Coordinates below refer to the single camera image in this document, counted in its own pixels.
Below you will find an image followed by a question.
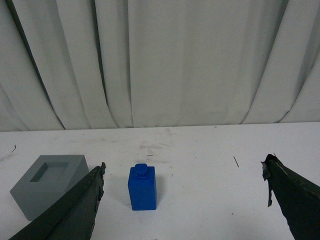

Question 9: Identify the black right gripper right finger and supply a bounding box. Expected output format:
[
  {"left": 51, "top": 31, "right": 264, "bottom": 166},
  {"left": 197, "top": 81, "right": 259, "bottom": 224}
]
[{"left": 261, "top": 154, "right": 320, "bottom": 240}]

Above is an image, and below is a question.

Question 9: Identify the blue block with knob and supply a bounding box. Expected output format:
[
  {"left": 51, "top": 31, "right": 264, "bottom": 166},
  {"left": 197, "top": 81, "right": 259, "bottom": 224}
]
[{"left": 127, "top": 163, "right": 157, "bottom": 211}]

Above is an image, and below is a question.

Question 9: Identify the white curtain backdrop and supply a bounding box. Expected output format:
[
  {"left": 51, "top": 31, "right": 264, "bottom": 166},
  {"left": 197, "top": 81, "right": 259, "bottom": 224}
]
[{"left": 0, "top": 0, "right": 320, "bottom": 132}]

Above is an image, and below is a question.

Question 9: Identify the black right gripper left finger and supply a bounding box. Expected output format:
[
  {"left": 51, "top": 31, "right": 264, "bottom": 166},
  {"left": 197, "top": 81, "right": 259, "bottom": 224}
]
[{"left": 11, "top": 162, "right": 106, "bottom": 240}]

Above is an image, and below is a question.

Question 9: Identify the gray square base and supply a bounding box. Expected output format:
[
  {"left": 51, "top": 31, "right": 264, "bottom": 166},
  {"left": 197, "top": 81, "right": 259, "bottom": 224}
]
[{"left": 10, "top": 155, "right": 89, "bottom": 221}]

